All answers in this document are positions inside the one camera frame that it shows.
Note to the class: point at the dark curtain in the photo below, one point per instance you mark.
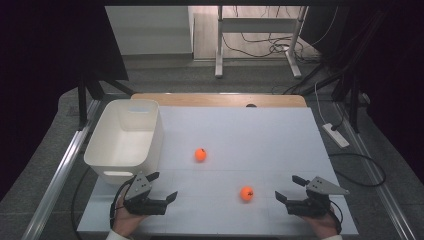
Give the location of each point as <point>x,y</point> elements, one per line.
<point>393,66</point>
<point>40,66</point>

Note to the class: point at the white power strip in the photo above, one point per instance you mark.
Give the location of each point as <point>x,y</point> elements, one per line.
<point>336,135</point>

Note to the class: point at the orange table tennis ball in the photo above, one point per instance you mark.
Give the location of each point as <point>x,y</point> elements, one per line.
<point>200,155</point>
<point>246,194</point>

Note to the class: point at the metal floor rail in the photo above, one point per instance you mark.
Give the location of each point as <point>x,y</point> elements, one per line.
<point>58,180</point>
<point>376,176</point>

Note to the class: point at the white cabinet panel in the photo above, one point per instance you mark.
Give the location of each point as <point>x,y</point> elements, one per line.
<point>150,30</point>

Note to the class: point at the white plastic storage bin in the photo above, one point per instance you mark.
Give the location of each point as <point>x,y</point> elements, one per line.
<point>123,141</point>

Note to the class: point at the person's left hand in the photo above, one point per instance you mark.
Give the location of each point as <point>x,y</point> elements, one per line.
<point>126,221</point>

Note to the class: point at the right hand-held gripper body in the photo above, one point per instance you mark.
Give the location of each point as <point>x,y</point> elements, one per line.
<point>313,201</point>

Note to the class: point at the black stand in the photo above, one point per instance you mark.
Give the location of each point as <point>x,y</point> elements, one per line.
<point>354,100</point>
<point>82,103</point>

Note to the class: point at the person's right hand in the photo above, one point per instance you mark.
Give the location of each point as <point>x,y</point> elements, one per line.
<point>321,225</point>

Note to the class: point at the white desk frame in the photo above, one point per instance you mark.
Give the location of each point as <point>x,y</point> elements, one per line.
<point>219,43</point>

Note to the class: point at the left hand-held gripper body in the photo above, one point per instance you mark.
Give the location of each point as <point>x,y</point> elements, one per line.
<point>140,191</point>

